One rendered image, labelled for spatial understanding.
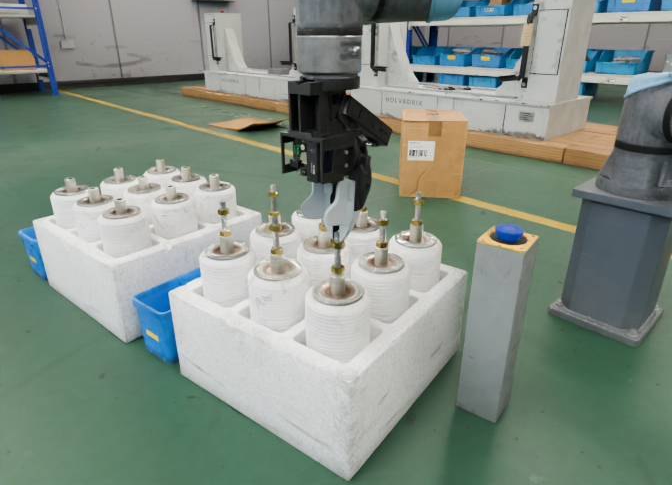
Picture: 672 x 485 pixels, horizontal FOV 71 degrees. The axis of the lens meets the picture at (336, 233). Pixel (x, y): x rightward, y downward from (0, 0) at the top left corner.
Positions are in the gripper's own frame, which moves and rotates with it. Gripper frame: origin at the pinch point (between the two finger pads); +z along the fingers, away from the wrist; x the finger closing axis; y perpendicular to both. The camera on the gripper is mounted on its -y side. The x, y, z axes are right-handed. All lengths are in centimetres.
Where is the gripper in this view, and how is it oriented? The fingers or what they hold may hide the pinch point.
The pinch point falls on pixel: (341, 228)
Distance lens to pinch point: 64.1
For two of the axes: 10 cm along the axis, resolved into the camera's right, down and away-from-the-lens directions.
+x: 7.4, 2.6, -6.2
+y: -6.8, 2.9, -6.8
